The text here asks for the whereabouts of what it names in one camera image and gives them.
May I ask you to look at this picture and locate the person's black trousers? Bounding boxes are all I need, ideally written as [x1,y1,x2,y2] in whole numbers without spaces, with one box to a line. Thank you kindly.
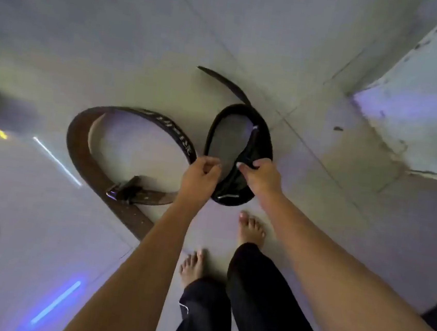
[171,235,341,331]

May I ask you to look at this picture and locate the person's left forearm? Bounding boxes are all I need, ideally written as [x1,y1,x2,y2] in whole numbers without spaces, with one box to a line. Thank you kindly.
[61,189,209,331]

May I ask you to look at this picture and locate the person's left foot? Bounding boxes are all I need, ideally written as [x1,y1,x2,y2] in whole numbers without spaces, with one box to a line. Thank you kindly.
[178,247,207,291]

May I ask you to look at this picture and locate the black belt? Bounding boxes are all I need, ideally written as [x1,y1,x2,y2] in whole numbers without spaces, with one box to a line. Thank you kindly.
[183,66,282,211]

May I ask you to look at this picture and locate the person's right forearm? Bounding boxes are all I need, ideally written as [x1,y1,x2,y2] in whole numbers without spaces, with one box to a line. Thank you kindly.
[244,191,437,331]

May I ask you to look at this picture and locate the brown leather belt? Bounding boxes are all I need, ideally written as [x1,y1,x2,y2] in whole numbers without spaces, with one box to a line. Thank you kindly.
[57,101,202,246]

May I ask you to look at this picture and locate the person's foot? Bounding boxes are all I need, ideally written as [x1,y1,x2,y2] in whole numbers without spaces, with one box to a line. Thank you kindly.
[235,211,268,251]
[178,247,207,291]

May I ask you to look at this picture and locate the person's left hand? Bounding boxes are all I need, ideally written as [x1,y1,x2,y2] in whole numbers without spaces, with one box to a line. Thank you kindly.
[177,154,224,211]

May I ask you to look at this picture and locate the person's right foot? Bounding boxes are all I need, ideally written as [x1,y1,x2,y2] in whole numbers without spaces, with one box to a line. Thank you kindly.
[235,211,268,251]

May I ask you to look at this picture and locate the person's right hand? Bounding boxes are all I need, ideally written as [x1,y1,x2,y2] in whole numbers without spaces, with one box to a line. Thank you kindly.
[232,155,287,210]

